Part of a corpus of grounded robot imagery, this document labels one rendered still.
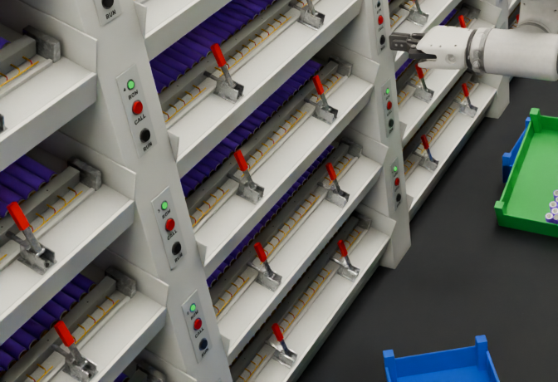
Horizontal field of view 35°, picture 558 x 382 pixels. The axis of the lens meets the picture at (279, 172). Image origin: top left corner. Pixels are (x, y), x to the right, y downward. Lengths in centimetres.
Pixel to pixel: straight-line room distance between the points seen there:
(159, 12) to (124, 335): 45
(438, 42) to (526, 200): 62
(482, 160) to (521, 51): 79
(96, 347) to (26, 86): 39
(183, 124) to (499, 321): 88
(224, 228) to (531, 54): 63
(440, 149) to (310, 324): 68
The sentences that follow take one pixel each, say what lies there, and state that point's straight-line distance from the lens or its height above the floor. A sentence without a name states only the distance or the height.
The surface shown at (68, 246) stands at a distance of 116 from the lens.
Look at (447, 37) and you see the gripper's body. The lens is 172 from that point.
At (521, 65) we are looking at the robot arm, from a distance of 166.
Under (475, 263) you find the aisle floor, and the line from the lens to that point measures 207.
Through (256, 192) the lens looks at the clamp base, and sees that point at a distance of 147.
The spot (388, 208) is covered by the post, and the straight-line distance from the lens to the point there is 196.
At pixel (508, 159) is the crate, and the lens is 227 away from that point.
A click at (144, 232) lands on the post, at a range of 125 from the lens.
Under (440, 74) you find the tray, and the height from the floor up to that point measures 30.
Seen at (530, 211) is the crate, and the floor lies 2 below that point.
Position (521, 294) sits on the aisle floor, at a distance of 199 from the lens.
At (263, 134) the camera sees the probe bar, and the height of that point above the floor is 53.
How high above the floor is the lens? 132
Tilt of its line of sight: 33 degrees down
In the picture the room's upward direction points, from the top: 11 degrees counter-clockwise
